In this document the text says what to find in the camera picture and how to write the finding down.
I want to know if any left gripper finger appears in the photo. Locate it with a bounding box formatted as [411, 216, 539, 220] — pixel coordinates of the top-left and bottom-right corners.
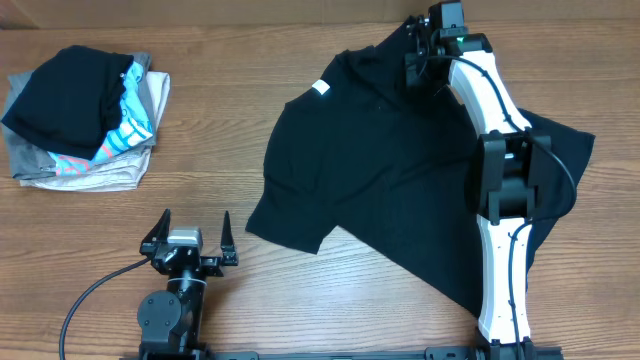
[220, 211, 235, 257]
[142, 208, 171, 243]

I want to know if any black t-shirt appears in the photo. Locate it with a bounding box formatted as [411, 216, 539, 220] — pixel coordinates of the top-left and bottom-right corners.
[244, 22, 596, 318]

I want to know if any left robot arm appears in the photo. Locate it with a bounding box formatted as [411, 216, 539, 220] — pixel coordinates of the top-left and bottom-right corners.
[137, 210, 239, 359]

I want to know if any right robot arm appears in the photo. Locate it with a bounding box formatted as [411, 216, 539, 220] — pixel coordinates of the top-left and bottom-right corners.
[404, 1, 550, 359]

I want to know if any folded beige garment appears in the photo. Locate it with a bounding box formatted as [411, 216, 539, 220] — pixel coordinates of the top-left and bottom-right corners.
[20, 71, 171, 192]

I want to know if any folded blue striped garment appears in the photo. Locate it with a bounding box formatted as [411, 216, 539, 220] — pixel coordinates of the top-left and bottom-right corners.
[49, 61, 154, 176]

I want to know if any folded black garment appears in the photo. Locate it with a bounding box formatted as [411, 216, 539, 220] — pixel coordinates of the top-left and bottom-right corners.
[2, 45, 134, 160]

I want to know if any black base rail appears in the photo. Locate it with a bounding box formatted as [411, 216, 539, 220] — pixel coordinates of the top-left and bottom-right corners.
[119, 345, 565, 360]

